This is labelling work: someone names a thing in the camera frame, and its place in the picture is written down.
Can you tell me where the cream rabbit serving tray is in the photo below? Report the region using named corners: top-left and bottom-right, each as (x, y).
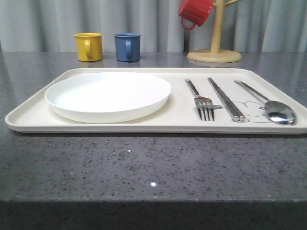
top-left (5, 68), bottom-right (307, 134)

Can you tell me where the white round plate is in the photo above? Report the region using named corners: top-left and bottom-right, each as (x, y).
top-left (45, 72), bottom-right (171, 124)

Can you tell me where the silver metal fork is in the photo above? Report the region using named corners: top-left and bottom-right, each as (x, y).
top-left (185, 79), bottom-right (215, 122)

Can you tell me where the blue mug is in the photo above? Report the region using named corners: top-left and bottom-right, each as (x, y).
top-left (114, 33), bottom-right (141, 62)

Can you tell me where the red mug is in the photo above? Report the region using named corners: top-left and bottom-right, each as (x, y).
top-left (178, 0), bottom-right (213, 30)

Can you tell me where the wooden mug tree stand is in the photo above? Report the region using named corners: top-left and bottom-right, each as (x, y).
top-left (187, 0), bottom-right (242, 63)

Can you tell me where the grey curtain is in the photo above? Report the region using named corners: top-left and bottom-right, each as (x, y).
top-left (0, 0), bottom-right (307, 52)

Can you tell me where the yellow mug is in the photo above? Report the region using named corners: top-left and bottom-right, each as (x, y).
top-left (73, 33), bottom-right (103, 62)

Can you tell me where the silver metal spoon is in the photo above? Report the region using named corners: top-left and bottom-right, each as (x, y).
top-left (234, 80), bottom-right (297, 126)

